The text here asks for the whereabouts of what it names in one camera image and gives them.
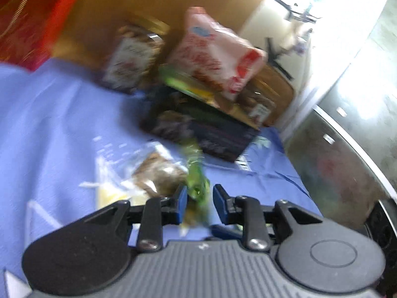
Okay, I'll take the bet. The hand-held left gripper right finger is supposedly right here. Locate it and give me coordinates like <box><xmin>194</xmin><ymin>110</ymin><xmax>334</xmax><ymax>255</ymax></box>
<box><xmin>212</xmin><ymin>184</ymin><xmax>324</xmax><ymax>251</ymax></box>

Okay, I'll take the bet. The black snack box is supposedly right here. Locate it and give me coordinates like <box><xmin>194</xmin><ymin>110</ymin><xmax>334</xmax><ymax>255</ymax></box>
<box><xmin>140</xmin><ymin>65</ymin><xmax>262</xmax><ymax>163</ymax></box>

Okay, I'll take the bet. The clothes drying rack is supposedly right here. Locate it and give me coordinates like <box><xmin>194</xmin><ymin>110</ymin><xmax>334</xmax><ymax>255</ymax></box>
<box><xmin>265</xmin><ymin>0</ymin><xmax>326</xmax><ymax>82</ymax></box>

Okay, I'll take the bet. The pale yellow snack packet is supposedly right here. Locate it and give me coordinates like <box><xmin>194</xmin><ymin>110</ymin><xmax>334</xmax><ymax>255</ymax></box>
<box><xmin>79</xmin><ymin>179</ymin><xmax>150</xmax><ymax>209</ymax></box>

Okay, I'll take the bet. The clear packet of brown snacks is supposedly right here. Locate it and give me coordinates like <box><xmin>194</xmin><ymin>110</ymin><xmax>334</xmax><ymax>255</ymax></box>
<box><xmin>93</xmin><ymin>141</ymin><xmax>190</xmax><ymax>198</ymax></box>

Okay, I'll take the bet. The red gift box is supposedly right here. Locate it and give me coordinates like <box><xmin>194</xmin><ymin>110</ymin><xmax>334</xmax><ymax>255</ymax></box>
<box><xmin>0</xmin><ymin>0</ymin><xmax>91</xmax><ymax>73</ymax></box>

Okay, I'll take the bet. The green snack packet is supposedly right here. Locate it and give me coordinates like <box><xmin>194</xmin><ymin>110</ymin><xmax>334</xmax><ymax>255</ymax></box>
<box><xmin>177</xmin><ymin>136</ymin><xmax>212</xmax><ymax>228</ymax></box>

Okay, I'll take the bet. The pink and white snack bag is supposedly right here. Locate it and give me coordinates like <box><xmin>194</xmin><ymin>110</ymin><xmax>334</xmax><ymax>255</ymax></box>
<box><xmin>165</xmin><ymin>5</ymin><xmax>269</xmax><ymax>102</ymax></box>

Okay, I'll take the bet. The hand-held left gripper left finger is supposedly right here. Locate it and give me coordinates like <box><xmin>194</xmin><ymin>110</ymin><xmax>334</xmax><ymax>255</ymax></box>
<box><xmin>84</xmin><ymin>185</ymin><xmax>188</xmax><ymax>253</ymax></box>

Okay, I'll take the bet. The wooden headboard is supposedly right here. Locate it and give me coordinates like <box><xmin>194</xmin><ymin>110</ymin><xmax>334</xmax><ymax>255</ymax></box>
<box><xmin>51</xmin><ymin>0</ymin><xmax>296</xmax><ymax>128</ymax></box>

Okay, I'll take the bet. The blue bed sheet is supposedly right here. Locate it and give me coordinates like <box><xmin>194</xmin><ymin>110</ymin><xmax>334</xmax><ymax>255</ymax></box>
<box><xmin>0</xmin><ymin>58</ymin><xmax>324</xmax><ymax>298</ymax></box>

